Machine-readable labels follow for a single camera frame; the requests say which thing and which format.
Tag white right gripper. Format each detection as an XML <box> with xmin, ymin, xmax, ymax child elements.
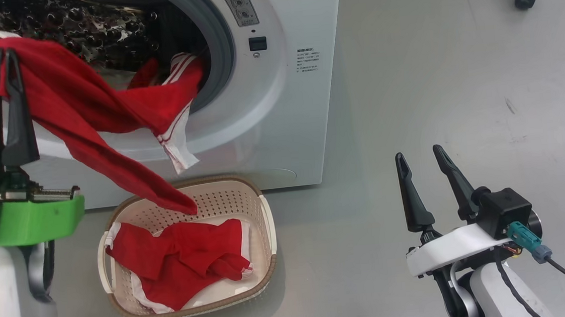
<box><xmin>395</xmin><ymin>139</ymin><xmax>514</xmax><ymax>278</ymax></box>

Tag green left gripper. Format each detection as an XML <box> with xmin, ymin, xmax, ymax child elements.
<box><xmin>0</xmin><ymin>42</ymin><xmax>88</xmax><ymax>248</ymax></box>

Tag red jersey with white trim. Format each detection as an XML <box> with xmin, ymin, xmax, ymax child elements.
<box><xmin>0</xmin><ymin>21</ymin><xmax>217</xmax><ymax>232</ymax></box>

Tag red shorts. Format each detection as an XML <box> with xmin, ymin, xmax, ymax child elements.
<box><xmin>103</xmin><ymin>213</ymin><xmax>257</xmax><ymax>317</ymax></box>

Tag steel washing drum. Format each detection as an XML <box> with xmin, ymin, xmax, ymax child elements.
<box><xmin>0</xmin><ymin>0</ymin><xmax>213</xmax><ymax>100</ymax></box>

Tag cream perforated laundry basket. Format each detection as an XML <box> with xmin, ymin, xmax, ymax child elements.
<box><xmin>91</xmin><ymin>171</ymin><xmax>283</xmax><ymax>317</ymax></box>

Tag white front-load washing machine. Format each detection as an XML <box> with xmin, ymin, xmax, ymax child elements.
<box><xmin>0</xmin><ymin>0</ymin><xmax>360</xmax><ymax>218</ymax></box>

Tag grey rubber door seal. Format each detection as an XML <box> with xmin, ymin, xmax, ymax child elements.
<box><xmin>149</xmin><ymin>0</ymin><xmax>242</xmax><ymax>116</ymax></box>

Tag printed text label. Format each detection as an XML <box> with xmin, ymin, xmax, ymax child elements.
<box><xmin>295</xmin><ymin>46</ymin><xmax>323</xmax><ymax>74</ymax></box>

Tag warning label sticker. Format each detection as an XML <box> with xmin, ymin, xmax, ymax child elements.
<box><xmin>215</xmin><ymin>0</ymin><xmax>260</xmax><ymax>30</ymax></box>

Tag teal connector with black cable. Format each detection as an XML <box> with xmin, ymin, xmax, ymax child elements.
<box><xmin>506</xmin><ymin>217</ymin><xmax>565</xmax><ymax>311</ymax></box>

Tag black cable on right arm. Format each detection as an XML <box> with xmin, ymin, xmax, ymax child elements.
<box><xmin>495</xmin><ymin>257</ymin><xmax>545</xmax><ymax>317</ymax></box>

